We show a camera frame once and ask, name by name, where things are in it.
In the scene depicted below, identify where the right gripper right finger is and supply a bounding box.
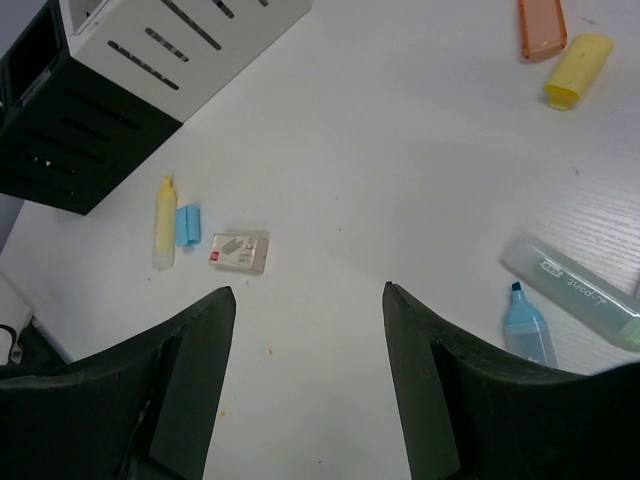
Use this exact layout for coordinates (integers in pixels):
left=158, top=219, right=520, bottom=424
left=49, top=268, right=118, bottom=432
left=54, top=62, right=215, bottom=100
left=382, top=283, right=639, bottom=479

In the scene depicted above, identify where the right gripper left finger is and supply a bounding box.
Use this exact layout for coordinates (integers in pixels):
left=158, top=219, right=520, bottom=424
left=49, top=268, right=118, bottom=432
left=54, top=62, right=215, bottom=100
left=1, top=287, right=236, bottom=479

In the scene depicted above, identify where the blue highlighter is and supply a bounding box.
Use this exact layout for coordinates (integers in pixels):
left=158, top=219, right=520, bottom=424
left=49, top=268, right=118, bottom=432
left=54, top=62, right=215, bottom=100
left=503, top=282, right=558, bottom=368

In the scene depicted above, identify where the yellow highlighter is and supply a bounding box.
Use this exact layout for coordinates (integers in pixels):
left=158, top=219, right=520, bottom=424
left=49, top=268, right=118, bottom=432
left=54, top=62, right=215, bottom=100
left=152, top=175, right=177, bottom=271

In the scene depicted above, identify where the green highlighter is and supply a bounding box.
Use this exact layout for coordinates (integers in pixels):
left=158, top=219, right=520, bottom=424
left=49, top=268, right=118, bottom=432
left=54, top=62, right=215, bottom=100
left=501, top=233, right=639, bottom=353

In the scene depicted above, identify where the blue highlighter cap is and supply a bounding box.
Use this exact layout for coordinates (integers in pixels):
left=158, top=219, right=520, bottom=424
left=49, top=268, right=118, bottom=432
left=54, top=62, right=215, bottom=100
left=175, top=204, right=202, bottom=248

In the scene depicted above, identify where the black slotted organizer box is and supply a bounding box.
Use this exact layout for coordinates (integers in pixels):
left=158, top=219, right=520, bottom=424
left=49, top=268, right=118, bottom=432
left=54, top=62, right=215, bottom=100
left=1, top=1, right=181, bottom=215

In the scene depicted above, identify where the white slotted organizer box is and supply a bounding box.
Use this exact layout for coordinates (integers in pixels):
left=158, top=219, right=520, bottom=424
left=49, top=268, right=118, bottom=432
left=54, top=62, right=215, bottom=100
left=59, top=0, right=311, bottom=122

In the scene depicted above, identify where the yellow highlighter cap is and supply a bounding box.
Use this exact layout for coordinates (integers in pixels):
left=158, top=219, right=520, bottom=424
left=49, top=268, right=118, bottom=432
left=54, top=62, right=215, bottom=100
left=544, top=33, right=614, bottom=111

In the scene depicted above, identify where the orange highlighter cap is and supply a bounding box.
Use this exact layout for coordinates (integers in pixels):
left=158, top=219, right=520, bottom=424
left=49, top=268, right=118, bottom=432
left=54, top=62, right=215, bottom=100
left=518, top=0, right=568, bottom=62

